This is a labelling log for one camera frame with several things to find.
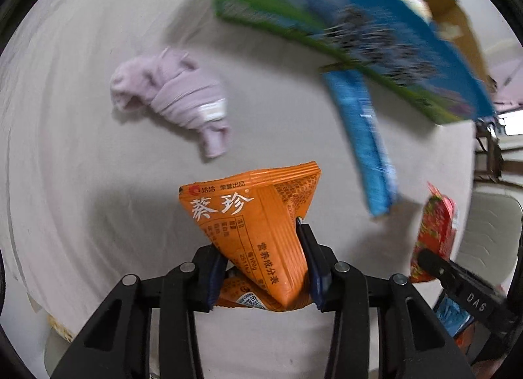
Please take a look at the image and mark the white chair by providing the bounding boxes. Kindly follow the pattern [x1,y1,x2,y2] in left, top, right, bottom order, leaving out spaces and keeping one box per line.
[454,183,523,302]

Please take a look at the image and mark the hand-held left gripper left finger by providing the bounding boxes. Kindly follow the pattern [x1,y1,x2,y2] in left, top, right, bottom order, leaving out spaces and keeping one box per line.
[51,245,228,379]

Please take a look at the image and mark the pink rolled cloth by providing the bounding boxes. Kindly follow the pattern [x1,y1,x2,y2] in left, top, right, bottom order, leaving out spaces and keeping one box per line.
[110,47,230,159]

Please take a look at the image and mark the dark metal frame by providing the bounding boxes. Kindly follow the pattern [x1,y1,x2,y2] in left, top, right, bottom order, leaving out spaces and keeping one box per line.
[474,118,504,179]

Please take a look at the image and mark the white bed sheet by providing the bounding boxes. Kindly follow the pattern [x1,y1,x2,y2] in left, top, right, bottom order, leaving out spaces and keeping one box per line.
[0,0,477,379]

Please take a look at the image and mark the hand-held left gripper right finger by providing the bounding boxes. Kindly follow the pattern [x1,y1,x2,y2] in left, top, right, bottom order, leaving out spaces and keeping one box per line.
[295,218,471,379]

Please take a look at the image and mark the red snack packet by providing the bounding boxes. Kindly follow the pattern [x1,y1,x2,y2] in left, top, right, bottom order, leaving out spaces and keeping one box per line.
[409,182,459,284]

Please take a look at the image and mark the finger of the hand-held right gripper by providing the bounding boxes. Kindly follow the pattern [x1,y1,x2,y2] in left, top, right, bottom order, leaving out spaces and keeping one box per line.
[413,248,519,336]
[433,296,475,338]

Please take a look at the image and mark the blue green printed cardboard box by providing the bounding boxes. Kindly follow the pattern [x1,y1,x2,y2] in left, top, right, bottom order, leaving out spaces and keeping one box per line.
[211,0,498,217]

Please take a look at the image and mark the orange snack packet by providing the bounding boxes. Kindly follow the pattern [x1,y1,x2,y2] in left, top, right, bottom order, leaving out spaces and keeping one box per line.
[179,161,322,312]

